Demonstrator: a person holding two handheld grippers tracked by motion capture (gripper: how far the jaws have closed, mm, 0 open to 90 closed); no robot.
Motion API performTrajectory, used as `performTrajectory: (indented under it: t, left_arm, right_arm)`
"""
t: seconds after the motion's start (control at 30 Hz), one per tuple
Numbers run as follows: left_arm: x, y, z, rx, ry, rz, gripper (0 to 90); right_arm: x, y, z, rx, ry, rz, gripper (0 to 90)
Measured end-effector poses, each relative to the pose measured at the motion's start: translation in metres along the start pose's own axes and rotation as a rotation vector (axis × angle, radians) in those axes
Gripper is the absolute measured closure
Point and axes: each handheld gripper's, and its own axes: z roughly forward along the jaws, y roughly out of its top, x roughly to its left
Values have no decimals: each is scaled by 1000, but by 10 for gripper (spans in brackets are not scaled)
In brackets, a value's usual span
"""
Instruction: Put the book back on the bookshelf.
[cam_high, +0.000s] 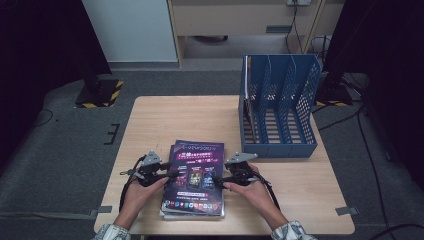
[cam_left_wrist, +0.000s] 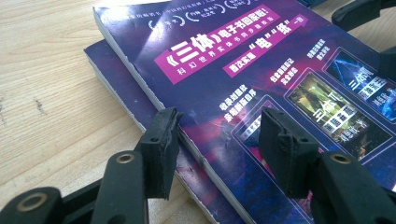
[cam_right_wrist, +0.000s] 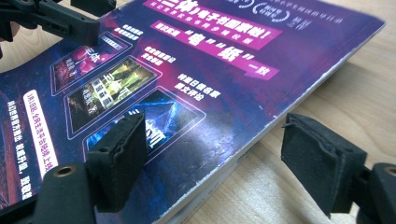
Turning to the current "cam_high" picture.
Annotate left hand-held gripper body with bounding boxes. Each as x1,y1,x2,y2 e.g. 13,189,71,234
132,150,168,188

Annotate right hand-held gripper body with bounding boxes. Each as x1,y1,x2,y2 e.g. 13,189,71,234
224,152,259,186

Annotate purple cover magazine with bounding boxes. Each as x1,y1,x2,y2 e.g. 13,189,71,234
161,139,225,217

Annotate blue file rack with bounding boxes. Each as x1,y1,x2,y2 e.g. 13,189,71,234
238,54,323,159

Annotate white book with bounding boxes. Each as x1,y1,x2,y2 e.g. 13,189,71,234
159,208,226,221

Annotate black and red magazine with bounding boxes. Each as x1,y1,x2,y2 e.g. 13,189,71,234
243,54,260,143

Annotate person's right hand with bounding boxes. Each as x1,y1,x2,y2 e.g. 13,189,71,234
223,163,284,228

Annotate person's left hand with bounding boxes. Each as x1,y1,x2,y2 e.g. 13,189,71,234
116,178,170,226

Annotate black floor tape mark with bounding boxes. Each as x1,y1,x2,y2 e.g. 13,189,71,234
103,123,121,146

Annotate black yellow striped stand base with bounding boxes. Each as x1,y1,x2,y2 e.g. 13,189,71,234
315,82,354,108
74,79,124,109

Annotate grey floor tape strip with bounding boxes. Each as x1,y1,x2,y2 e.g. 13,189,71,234
0,211,98,221

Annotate white cabinet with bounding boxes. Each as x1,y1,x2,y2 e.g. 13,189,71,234
81,0,178,63

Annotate beige wooden desk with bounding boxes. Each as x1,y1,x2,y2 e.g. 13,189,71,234
166,0,346,68

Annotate black curtain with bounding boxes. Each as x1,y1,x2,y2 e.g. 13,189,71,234
323,0,424,183
0,0,113,168

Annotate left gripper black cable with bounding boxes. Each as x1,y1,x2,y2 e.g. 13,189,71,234
118,154,148,213

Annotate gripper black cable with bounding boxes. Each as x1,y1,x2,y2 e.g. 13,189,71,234
118,154,148,213
256,171,282,211

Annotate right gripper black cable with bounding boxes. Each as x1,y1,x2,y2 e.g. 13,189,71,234
256,171,282,211

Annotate thin black floor cable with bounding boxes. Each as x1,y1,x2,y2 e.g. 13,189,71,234
32,108,54,128

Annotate long black floor cable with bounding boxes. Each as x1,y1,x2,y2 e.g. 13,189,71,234
357,109,390,232

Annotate black socket cable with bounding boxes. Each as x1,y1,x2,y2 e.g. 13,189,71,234
284,4,305,54

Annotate thick black floor cable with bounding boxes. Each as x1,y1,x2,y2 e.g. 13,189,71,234
369,222,424,240

